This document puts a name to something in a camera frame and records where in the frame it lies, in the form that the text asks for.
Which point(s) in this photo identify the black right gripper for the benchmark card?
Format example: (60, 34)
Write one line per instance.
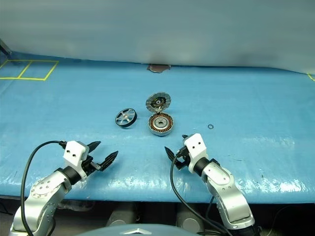
(183, 159)

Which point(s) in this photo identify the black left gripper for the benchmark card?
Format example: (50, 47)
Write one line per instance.
(89, 165)

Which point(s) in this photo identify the motor stator housing copper windings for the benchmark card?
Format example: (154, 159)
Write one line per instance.
(161, 125)

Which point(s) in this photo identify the motor end cap circuit board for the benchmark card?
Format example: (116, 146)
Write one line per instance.
(158, 101)

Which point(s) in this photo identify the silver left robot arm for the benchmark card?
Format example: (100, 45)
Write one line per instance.
(41, 196)

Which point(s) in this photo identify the blue foam table cover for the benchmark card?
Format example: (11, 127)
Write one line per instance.
(221, 98)

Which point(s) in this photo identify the grey rounded cylinder under table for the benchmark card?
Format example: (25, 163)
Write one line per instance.
(120, 218)
(189, 221)

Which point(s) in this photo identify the grey-blue robot torso silver emblem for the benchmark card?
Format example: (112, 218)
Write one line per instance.
(137, 231)

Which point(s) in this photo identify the yellow tape double square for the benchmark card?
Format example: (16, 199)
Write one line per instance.
(24, 78)

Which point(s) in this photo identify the yellow tape corner mark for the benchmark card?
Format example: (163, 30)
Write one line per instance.
(311, 77)

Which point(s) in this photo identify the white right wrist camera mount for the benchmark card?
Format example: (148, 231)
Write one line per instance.
(195, 147)

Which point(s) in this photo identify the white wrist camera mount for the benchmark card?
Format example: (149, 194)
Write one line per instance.
(195, 147)
(73, 153)

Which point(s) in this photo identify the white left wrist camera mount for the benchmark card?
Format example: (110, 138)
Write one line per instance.
(73, 153)

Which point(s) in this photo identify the dark metal frame piece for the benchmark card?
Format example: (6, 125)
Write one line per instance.
(5, 48)

